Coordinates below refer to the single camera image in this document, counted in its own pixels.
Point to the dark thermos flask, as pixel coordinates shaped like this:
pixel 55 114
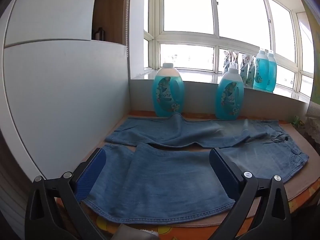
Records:
pixel 99 34

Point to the white window frame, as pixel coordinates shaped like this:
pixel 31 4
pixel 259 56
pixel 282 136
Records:
pixel 216 37

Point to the grey object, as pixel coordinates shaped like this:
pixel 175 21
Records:
pixel 130 233

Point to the white ribbed panel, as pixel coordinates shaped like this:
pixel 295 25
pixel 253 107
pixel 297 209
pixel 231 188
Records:
pixel 10 200

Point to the blue denim pants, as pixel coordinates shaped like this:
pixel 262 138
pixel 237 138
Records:
pixel 162 175

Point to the small green item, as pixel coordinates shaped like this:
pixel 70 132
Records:
pixel 298 122

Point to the white cabinet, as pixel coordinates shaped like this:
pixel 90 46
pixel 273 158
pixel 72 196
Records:
pixel 62 92

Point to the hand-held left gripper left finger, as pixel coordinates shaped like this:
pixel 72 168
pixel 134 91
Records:
pixel 91 172

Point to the wooden shelf niche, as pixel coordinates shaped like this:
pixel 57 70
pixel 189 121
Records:
pixel 110 10

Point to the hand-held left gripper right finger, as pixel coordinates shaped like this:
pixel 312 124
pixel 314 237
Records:
pixel 225 175

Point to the beige mat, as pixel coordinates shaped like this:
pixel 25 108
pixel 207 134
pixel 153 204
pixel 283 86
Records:
pixel 297 190

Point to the row of white spray bottles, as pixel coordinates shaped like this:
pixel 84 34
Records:
pixel 250 72

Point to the orange floral tablecloth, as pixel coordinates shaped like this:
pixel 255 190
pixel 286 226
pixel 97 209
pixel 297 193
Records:
pixel 190 233

